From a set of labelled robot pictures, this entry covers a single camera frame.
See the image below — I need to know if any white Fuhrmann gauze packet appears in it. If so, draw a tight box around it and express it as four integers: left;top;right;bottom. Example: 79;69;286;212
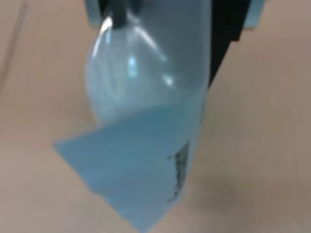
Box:
53;0;268;233

